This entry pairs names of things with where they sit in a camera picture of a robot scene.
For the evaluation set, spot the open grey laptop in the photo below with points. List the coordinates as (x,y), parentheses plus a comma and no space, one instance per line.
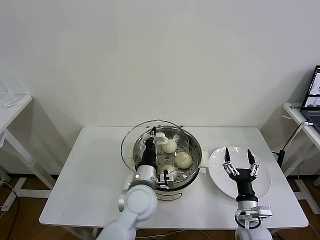
(312,115)

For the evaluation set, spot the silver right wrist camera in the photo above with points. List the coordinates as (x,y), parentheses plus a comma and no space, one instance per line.
(262,212)

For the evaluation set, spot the white side table with laptop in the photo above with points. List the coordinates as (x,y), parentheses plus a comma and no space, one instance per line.
(291,112)

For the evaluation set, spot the white side table with jar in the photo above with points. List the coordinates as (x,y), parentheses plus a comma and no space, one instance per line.
(15,110)

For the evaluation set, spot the long white floor power strip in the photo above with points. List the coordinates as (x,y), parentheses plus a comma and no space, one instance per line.
(8,200)

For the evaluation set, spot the black power adapter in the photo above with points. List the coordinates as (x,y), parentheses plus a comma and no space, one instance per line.
(281,157)

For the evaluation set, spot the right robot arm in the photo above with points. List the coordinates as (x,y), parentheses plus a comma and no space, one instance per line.
(247,205)

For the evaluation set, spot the round glass pot lid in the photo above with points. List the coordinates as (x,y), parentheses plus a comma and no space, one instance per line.
(162,138)

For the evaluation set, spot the round white plate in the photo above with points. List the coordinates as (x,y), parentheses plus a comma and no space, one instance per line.
(217,170)

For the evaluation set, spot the white steamed baozi bun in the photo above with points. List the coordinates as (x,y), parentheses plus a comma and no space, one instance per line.
(183,160)
(171,171)
(171,147)

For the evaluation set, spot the perforated steel steamer basket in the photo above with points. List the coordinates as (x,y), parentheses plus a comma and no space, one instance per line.
(195,150)

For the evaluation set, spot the clear glass jar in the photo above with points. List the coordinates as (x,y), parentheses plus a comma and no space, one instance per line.
(6,102)

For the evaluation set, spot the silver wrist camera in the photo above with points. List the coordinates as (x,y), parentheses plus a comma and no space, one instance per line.
(262,212)
(167,181)

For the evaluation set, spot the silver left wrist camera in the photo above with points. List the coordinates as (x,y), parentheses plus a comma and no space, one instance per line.
(167,181)

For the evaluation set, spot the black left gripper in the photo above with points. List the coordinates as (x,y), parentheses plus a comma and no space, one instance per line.
(149,153)

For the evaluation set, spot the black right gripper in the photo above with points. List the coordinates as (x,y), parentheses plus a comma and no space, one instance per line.
(245,182)

